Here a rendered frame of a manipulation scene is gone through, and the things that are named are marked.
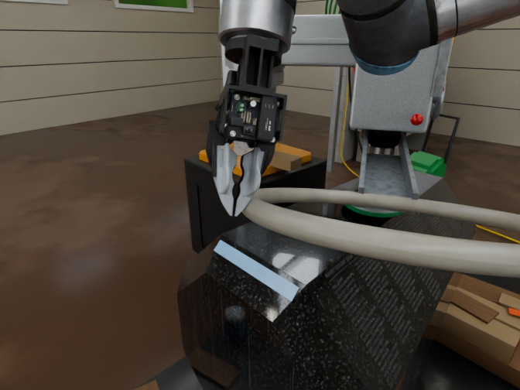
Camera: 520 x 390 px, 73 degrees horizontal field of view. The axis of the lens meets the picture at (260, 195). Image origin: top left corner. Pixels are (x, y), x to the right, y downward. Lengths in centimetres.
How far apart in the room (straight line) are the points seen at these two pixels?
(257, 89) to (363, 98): 71
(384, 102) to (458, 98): 508
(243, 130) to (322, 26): 140
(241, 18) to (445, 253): 32
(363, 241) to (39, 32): 675
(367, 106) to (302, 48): 76
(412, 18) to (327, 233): 30
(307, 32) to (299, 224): 147
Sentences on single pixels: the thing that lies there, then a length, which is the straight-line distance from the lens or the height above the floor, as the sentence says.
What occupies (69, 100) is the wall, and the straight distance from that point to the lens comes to 707.
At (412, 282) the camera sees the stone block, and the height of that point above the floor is 69.
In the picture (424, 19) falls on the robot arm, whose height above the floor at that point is 140.
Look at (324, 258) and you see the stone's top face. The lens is 99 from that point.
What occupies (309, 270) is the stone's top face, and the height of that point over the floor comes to 83.
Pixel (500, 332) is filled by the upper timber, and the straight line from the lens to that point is 195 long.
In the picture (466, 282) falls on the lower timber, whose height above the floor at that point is 9.
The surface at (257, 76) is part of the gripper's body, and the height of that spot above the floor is 134.
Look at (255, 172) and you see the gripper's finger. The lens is 43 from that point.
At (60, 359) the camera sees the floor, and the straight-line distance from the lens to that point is 204.
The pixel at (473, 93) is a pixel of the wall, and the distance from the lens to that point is 611.
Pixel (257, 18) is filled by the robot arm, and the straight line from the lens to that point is 44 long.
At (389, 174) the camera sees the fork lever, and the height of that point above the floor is 105.
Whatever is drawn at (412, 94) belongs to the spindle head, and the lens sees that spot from 110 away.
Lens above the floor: 138
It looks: 24 degrees down
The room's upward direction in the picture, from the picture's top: straight up
